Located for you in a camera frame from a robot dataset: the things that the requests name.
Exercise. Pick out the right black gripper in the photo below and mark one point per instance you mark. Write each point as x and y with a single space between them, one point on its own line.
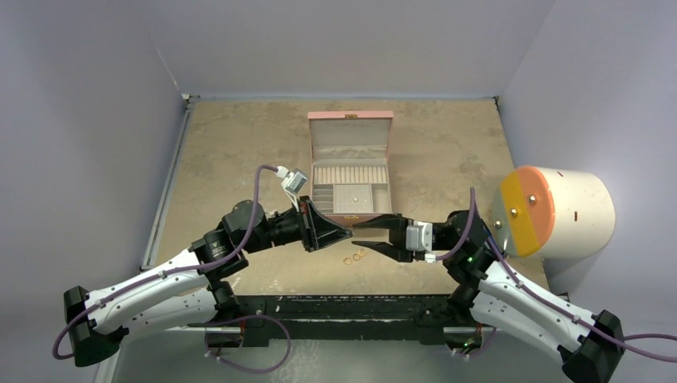
401 237

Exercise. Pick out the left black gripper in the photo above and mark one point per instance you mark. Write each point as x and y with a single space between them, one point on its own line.
318 231

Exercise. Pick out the pink jewelry box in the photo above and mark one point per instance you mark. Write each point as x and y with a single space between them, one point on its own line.
349 158

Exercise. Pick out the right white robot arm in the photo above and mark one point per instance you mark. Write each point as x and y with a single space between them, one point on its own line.
493 294

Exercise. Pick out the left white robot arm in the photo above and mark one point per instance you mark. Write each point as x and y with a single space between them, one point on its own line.
189 288

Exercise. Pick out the white cylinder orange lid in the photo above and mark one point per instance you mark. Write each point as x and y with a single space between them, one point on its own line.
551 213

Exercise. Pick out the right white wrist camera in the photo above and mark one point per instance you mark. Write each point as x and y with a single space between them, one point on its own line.
419 241

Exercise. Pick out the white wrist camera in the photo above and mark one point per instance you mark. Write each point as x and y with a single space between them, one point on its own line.
292 181
419 241

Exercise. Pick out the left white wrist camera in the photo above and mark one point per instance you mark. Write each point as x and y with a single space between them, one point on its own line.
292 181

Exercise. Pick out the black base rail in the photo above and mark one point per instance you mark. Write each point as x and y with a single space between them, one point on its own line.
429 319

